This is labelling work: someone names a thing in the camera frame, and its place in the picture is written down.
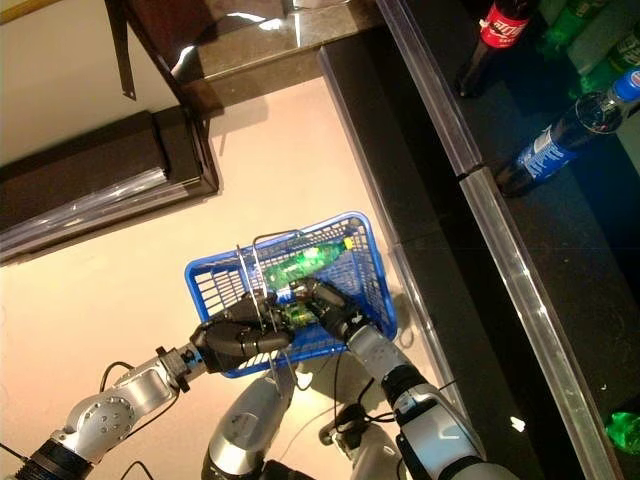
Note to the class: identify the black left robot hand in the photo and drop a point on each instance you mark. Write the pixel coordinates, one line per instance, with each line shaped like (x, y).
(230, 340)

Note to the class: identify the small Pepsi cola bottle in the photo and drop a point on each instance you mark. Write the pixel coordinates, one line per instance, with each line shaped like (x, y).
(290, 292)
(545, 150)

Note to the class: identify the blue plastic shopping basket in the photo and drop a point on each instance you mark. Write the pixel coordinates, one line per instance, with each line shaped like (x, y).
(320, 350)

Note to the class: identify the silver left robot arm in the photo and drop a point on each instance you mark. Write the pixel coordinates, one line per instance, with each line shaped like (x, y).
(120, 400)

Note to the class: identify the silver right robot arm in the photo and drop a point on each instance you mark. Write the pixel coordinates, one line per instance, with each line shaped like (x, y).
(425, 415)

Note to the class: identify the silver left robot leg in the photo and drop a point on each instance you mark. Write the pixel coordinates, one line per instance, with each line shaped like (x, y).
(245, 425)

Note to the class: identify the silver robot leg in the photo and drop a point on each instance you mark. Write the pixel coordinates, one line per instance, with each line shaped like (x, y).
(350, 425)
(245, 425)

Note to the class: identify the silver right robot leg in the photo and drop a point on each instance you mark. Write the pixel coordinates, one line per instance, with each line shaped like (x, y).
(350, 425)

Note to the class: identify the dark robot waist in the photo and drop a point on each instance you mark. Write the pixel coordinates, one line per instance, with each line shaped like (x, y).
(300, 472)

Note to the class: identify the black low display stand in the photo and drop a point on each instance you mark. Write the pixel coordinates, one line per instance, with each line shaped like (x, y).
(100, 160)

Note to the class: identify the white paper scrap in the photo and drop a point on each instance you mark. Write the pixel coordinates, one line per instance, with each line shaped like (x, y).
(517, 424)

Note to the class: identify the Coca-Cola bottle red label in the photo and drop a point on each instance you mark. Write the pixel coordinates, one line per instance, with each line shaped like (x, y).
(500, 30)

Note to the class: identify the black shelf board clear rail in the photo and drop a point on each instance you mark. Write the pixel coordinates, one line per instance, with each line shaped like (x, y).
(445, 60)
(575, 300)

